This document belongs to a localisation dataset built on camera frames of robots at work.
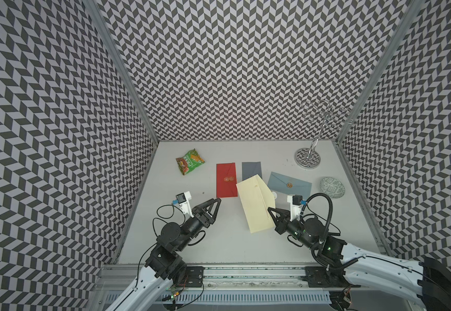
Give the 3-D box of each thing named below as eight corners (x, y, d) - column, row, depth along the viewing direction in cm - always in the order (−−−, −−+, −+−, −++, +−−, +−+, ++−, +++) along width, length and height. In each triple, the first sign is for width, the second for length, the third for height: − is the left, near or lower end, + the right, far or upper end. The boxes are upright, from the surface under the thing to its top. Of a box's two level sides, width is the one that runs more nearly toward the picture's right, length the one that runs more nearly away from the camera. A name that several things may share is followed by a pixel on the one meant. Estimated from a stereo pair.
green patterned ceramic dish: (321, 198, 96) (325, 193, 92) (316, 182, 102) (319, 177, 98) (342, 198, 96) (347, 193, 92) (336, 182, 102) (340, 177, 98)
